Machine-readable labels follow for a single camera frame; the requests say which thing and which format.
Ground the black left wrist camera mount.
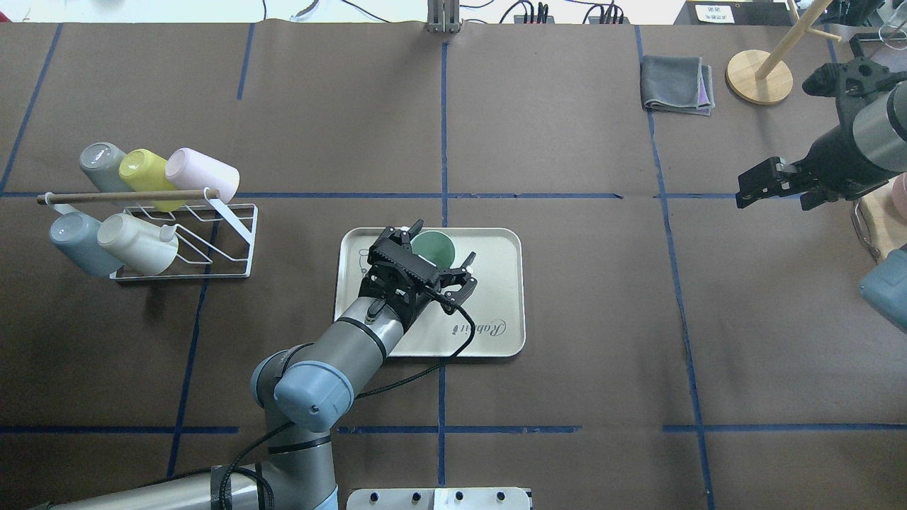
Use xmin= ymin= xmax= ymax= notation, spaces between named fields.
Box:
xmin=436 ymin=273 xmax=478 ymax=315

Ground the black label box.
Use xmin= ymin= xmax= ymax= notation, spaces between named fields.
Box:
xmin=674 ymin=1 xmax=794 ymax=27

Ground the white wire cup rack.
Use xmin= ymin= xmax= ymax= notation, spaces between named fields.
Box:
xmin=36 ymin=187 xmax=259 ymax=284

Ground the pink cup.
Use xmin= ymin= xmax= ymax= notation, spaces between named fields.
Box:
xmin=164 ymin=147 xmax=240 ymax=203

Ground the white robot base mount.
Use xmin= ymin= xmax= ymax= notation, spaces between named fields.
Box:
xmin=346 ymin=487 xmax=534 ymax=509

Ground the bamboo cutting board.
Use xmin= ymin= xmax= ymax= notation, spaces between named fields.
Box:
xmin=858 ymin=188 xmax=906 ymax=265

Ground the grey folded cloth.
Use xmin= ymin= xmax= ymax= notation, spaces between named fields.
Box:
xmin=640 ymin=55 xmax=716 ymax=116

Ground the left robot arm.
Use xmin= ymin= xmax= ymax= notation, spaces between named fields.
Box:
xmin=64 ymin=220 xmax=477 ymax=509

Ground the green cup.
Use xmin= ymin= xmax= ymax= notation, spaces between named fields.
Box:
xmin=410 ymin=230 xmax=456 ymax=270

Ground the beige cup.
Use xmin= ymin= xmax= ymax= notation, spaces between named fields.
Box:
xmin=96 ymin=213 xmax=179 ymax=276

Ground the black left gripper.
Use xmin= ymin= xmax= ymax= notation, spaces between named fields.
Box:
xmin=359 ymin=219 xmax=477 ymax=330

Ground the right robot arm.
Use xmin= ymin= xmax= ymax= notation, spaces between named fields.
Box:
xmin=735 ymin=84 xmax=906 ymax=212

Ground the grey cup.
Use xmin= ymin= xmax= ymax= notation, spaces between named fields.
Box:
xmin=79 ymin=142 xmax=133 ymax=193

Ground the yellow cup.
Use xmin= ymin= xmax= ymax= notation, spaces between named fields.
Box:
xmin=118 ymin=149 xmax=178 ymax=193

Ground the blue-grey cup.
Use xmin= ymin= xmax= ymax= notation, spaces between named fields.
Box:
xmin=49 ymin=212 xmax=124 ymax=277

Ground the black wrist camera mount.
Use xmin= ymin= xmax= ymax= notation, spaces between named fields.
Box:
xmin=802 ymin=56 xmax=906 ymax=128
xmin=436 ymin=273 xmax=478 ymax=315

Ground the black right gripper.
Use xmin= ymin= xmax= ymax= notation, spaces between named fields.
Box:
xmin=735 ymin=126 xmax=890 ymax=212

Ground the grey aluminium post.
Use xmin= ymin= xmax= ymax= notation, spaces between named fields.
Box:
xmin=427 ymin=0 xmax=462 ymax=33

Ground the cream rabbit tray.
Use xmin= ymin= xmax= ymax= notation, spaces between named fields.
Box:
xmin=334 ymin=227 xmax=526 ymax=358

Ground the pink bowl with ice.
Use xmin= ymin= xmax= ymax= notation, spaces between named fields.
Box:
xmin=891 ymin=172 xmax=907 ymax=220

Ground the wooden mug tree stand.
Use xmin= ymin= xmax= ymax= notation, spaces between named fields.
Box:
xmin=725 ymin=1 xmax=842 ymax=106

